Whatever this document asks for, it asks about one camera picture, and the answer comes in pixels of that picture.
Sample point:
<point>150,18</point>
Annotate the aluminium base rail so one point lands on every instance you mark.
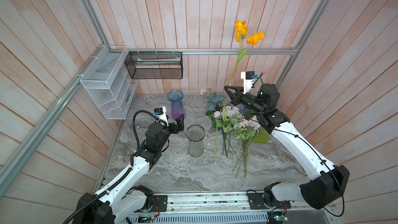
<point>229,207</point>

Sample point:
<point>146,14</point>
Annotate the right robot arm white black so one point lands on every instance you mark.
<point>327,181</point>

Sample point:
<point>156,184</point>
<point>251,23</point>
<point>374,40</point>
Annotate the blue purple glass vase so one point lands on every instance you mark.
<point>177,107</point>

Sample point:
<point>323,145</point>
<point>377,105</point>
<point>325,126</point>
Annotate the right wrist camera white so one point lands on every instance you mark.
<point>249,80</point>

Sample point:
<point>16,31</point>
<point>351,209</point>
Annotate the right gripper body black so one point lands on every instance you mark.
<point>249,100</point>

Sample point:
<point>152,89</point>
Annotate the pink lilac mixed bouquet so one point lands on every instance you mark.
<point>225,120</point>

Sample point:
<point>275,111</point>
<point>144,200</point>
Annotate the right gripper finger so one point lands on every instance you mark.
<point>231,89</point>
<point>233,97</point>

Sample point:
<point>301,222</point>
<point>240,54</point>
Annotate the clear grey glass vase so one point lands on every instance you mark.
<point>195,134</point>

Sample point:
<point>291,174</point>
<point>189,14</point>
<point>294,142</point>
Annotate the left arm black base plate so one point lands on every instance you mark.
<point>157,203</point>

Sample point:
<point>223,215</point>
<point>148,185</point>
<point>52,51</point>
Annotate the blue hydrangea stem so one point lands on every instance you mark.
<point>243,109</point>

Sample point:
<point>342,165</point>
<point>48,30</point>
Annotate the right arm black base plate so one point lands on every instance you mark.
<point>265,201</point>

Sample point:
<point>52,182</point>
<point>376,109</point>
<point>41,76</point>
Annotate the white flower stem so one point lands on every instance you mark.
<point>205,91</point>

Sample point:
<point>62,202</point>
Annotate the white wire shelf rack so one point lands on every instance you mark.
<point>108,82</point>

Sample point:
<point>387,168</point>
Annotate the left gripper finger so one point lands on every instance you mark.
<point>180,128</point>
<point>180,119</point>

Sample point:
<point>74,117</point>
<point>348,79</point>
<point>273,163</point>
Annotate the left aluminium frame bar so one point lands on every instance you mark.
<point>31,142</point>

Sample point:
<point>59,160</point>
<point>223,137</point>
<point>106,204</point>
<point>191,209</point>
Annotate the black mesh wall basket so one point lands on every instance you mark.
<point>154,64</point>

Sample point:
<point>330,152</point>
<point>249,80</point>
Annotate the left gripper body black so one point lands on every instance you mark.
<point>172,128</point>

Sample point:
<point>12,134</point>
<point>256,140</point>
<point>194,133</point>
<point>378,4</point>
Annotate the horizontal aluminium frame bar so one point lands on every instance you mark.
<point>214,51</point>

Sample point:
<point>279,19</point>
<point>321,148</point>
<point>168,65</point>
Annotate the teal blue rose bunch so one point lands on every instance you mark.
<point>215,103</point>

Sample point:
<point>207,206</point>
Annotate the electronics board with leds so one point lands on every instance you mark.
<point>276,218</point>

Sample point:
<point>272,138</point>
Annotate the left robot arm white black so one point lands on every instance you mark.
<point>121,197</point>

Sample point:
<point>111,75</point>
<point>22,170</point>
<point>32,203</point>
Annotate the yellow orange flower stem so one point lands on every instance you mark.
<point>241,31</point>

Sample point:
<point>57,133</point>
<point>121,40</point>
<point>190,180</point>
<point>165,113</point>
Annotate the pink hydrangea bouquet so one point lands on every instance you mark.
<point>248,132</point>

